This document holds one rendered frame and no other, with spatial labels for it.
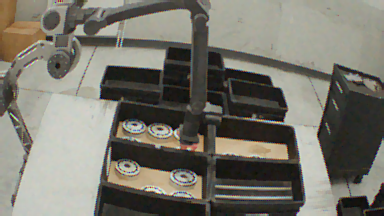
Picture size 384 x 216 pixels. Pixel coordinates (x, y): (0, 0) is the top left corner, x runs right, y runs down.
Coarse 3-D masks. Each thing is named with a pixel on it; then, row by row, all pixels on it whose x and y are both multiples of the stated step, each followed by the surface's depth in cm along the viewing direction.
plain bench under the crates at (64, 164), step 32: (64, 96) 248; (64, 128) 221; (96, 128) 228; (32, 160) 190; (64, 160) 198; (96, 160) 205; (320, 160) 232; (32, 192) 169; (64, 192) 177; (96, 192) 184; (320, 192) 205
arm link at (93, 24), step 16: (144, 0) 153; (160, 0) 150; (176, 0) 149; (192, 0) 148; (96, 16) 152; (112, 16) 153; (128, 16) 153; (192, 16) 153; (208, 16) 152; (96, 32) 155
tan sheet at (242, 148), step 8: (216, 144) 211; (224, 144) 211; (232, 144) 212; (240, 144) 213; (248, 144) 214; (256, 144) 215; (264, 144) 215; (272, 144) 216; (280, 144) 217; (216, 152) 205; (224, 152) 206; (232, 152) 207; (240, 152) 208; (248, 152) 208; (256, 152) 209; (264, 152) 210; (272, 152) 210; (280, 152) 211
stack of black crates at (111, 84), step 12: (108, 72) 315; (120, 72) 315; (132, 72) 316; (144, 72) 316; (156, 72) 316; (108, 84) 312; (120, 84) 314; (132, 84) 316; (144, 84) 318; (156, 84) 320; (108, 96) 293; (120, 96) 292; (132, 96) 293; (144, 96) 293; (156, 96) 294
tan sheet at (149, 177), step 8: (112, 168) 182; (144, 168) 188; (112, 176) 178; (144, 176) 183; (152, 176) 184; (160, 176) 185; (168, 176) 186; (200, 176) 189; (128, 184) 176; (136, 184) 177; (144, 184) 178; (152, 184) 179; (160, 184) 180; (168, 184) 181; (200, 184) 184; (168, 192) 177; (192, 192) 179; (200, 192) 180
